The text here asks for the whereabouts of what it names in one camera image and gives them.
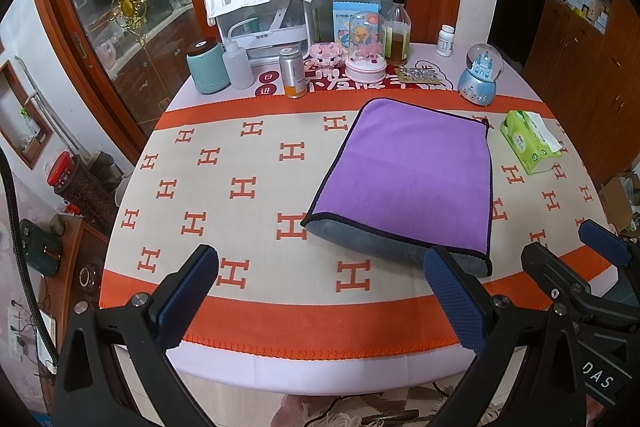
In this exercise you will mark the blister pill pack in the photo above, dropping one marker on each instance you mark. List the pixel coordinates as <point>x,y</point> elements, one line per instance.
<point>427,75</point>

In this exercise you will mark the green tissue pack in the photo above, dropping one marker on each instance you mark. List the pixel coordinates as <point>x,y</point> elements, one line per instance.
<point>533,144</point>

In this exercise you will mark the white pill bottle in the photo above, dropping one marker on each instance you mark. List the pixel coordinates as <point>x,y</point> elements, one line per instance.
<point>445,40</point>

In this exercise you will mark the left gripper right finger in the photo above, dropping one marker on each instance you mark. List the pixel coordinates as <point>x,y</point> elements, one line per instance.
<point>548,389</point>

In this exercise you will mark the blue castle snow globe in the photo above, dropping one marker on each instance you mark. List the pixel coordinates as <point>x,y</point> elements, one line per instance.
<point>478,81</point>

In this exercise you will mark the pink dome music box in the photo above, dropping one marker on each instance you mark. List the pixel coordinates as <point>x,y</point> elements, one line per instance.
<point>365,62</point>

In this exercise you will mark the teal cylindrical container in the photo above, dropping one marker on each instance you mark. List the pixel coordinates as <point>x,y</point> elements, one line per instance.
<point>204,59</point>

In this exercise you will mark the white squeeze bottle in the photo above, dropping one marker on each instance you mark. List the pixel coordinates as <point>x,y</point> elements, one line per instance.
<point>237,66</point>

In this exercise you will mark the blue carton box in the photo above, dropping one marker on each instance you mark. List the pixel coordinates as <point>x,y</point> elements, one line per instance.
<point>345,12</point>

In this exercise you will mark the white appliance with cloth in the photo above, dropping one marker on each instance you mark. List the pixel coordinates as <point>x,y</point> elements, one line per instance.
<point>263,28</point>

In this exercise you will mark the wooden shelf cabinet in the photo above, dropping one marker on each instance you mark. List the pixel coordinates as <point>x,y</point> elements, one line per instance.
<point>584,64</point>

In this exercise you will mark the silver orange can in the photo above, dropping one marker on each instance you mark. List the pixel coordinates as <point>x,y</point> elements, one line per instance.
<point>292,71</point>

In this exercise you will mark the cardboard box on floor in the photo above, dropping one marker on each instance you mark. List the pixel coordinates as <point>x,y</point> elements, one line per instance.
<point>620,201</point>

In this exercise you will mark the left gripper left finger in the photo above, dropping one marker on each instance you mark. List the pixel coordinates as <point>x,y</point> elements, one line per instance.
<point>91,388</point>

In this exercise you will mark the purple and grey towel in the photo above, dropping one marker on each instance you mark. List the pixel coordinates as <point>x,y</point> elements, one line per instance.
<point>406,179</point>

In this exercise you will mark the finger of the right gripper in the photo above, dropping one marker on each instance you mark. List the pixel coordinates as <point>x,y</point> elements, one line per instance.
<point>568,291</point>
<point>604,243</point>

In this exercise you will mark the oil bottle with amber liquid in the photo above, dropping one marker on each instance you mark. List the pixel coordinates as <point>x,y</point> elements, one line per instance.
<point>397,34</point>

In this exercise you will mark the orange H-pattern tablecloth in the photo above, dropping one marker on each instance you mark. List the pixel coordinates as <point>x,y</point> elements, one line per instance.
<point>240,176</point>

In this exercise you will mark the small wooden side table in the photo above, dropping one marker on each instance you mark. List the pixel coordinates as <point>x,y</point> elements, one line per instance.
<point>82,244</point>

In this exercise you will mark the red lidded jar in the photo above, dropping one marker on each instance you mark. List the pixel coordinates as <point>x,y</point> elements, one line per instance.
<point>62,170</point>

